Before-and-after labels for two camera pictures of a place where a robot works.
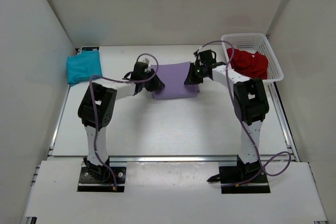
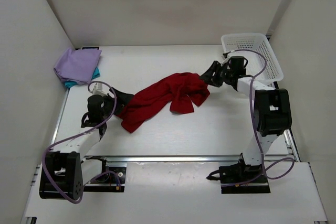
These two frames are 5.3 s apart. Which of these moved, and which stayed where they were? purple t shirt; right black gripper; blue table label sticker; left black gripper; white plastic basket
Moved: right black gripper; left black gripper; purple t shirt
Stayed: blue table label sticker; white plastic basket
